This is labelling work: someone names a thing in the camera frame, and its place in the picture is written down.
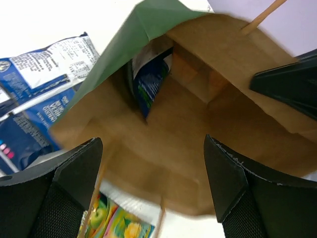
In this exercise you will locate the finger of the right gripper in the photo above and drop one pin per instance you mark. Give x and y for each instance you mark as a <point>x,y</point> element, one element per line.
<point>294,84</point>

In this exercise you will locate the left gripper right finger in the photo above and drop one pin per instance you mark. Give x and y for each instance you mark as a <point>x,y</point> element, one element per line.
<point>252,200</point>

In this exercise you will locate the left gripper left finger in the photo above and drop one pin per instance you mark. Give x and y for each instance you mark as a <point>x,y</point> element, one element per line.
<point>48,200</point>

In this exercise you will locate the green yellow candy packet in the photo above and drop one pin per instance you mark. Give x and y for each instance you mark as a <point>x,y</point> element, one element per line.
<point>109,220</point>

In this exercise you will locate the white blue snack packet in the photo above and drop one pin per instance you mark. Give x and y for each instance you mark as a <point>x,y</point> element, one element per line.
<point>35,88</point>

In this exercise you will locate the green paper bag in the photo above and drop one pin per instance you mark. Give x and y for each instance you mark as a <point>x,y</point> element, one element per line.
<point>215,55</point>

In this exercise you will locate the blue green chip packet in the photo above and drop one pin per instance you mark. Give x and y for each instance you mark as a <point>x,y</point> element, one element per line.
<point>148,69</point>

